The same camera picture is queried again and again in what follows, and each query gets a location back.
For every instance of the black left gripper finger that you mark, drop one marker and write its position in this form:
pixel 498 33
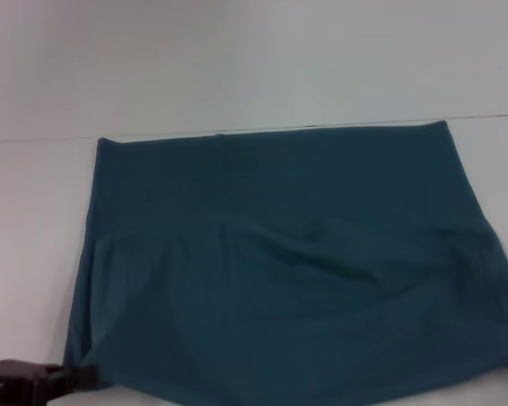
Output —
pixel 76 376

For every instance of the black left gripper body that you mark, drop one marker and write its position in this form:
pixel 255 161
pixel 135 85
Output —
pixel 14 382

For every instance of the teal blue printed t-shirt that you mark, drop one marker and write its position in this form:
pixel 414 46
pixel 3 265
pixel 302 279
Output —
pixel 300 262

